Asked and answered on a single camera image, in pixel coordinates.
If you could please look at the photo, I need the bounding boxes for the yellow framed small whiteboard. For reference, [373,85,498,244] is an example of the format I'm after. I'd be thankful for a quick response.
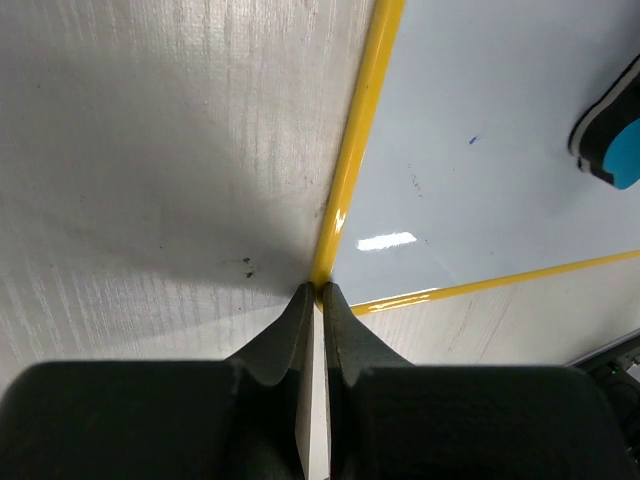
[307,0,640,480]

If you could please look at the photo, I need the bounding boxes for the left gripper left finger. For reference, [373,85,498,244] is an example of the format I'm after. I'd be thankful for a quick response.
[1,283,314,479]

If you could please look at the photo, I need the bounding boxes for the blue whiteboard eraser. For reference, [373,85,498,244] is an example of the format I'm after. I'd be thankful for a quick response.
[568,58,639,190]

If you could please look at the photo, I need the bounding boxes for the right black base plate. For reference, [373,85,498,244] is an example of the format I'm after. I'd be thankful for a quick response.
[573,333,639,423]

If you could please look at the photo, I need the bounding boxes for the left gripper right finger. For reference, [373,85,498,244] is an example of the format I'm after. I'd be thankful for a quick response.
[322,283,639,479]

